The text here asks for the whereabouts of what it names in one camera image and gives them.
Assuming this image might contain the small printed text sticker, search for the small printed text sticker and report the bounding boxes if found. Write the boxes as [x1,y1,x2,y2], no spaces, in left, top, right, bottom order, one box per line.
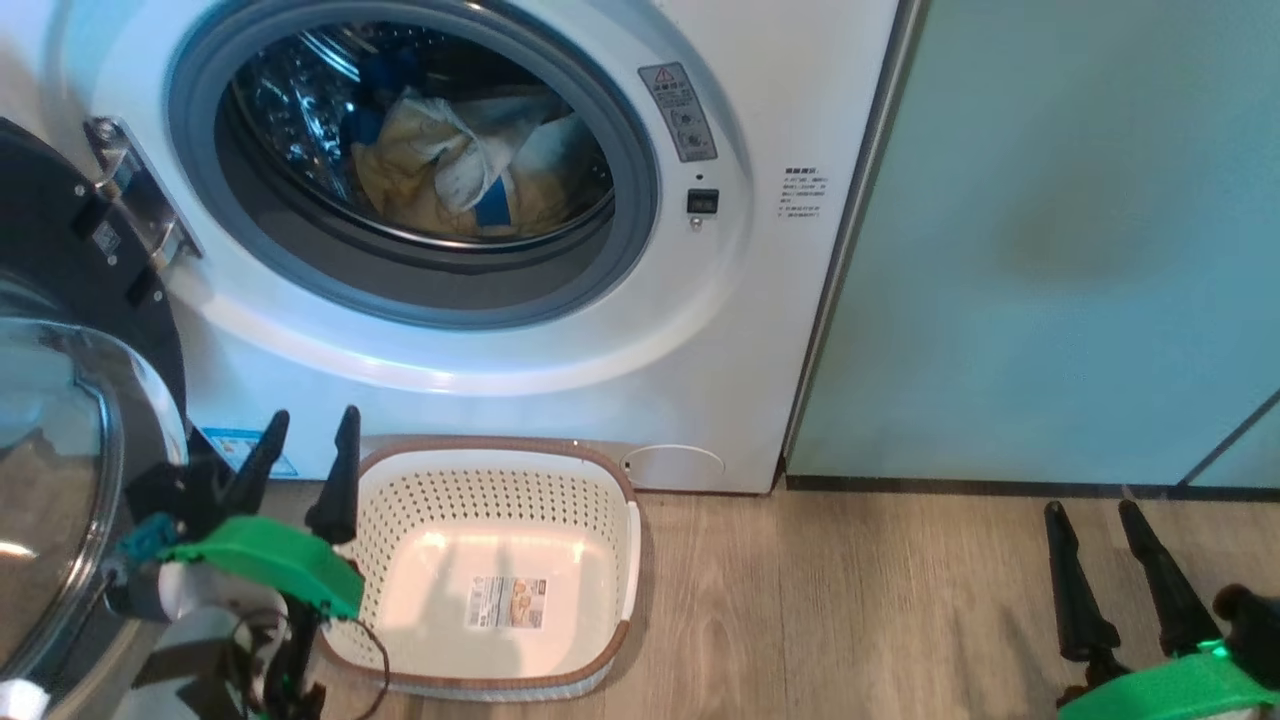
[783,167,834,220]

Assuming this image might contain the blue energy label sticker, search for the blue energy label sticker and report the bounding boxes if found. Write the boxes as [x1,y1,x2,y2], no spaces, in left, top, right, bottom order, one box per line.
[200,428,300,480]

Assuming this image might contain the black round washer door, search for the black round washer door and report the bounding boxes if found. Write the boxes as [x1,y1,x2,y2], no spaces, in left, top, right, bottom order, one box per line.
[0,118,193,720]

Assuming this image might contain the paper basket product label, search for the paper basket product label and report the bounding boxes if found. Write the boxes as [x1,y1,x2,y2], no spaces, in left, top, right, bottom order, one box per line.
[466,575,550,632]

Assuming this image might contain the white front-load washing machine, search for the white front-load washing machine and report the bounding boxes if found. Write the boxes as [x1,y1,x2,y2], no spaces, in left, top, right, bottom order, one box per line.
[0,0,907,497]

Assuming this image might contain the thin black looped wire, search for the thin black looped wire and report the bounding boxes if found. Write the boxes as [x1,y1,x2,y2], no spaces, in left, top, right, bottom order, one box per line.
[325,612,392,720]

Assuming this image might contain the steel washing machine drum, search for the steel washing machine drum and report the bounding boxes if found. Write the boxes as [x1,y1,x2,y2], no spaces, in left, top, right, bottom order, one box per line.
[228,25,617,247]

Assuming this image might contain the plain mint green cabinet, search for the plain mint green cabinet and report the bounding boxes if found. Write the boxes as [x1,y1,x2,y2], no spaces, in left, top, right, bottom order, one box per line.
[785,0,1280,492]

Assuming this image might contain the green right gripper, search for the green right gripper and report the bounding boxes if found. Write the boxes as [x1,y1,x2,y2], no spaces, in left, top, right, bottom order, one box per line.
[1044,500,1280,720]

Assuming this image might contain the steel door hinge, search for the steel door hinge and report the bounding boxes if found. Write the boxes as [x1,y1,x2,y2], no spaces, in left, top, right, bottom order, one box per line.
[85,117,203,273]

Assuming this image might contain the yellow bear print garment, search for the yellow bear print garment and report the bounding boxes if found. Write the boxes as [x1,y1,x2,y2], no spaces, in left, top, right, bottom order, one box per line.
[435,92,614,237]
[345,88,483,237]

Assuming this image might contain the black cable with blue plug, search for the black cable with blue plug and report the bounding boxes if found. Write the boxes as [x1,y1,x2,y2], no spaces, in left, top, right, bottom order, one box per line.
[100,515,183,601]

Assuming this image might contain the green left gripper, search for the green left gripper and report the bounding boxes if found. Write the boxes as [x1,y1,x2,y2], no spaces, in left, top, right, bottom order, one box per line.
[160,405,366,621]

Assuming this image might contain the grey warning label sticker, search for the grey warning label sticker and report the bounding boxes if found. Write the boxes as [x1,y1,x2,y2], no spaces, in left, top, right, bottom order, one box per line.
[638,62,720,164]

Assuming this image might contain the round white filter cover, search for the round white filter cover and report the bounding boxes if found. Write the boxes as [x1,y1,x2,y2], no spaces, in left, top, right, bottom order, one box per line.
[622,444,727,492]

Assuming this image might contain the cream perforated laundry basket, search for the cream perforated laundry basket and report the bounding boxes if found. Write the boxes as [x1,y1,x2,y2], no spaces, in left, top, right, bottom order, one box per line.
[320,436,644,702]

